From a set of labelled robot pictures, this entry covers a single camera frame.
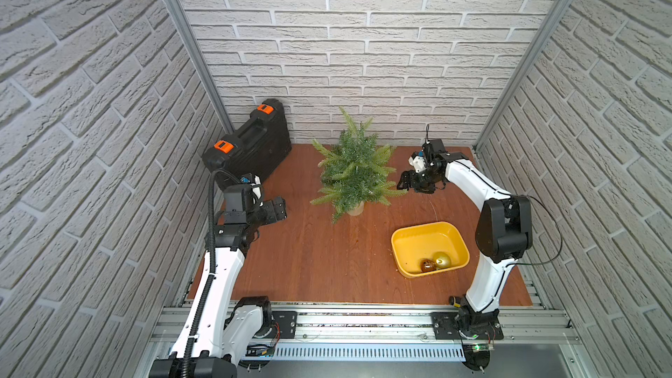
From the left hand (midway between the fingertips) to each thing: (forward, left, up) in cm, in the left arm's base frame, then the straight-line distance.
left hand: (273, 199), depth 78 cm
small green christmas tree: (+9, -25, +4) cm, 27 cm away
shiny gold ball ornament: (-14, -54, -15) cm, 57 cm away
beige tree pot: (+6, -27, -16) cm, 32 cm away
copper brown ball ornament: (-15, -49, -15) cm, 53 cm away
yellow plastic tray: (-7, -46, -18) cm, 50 cm away
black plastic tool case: (+26, +9, -1) cm, 27 cm away
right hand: (+12, -47, -10) cm, 49 cm away
